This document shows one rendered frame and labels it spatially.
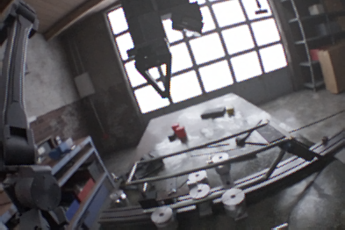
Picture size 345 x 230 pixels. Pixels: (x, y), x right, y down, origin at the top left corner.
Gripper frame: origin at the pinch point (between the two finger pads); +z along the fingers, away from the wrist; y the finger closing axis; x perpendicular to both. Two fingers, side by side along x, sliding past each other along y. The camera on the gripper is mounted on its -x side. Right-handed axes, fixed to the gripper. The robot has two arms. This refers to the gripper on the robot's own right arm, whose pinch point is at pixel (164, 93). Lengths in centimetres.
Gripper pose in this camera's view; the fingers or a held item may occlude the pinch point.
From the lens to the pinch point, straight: 32.7
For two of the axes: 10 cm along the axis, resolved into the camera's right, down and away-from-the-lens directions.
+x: -9.5, 2.8, 1.1
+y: 0.6, -2.0, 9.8
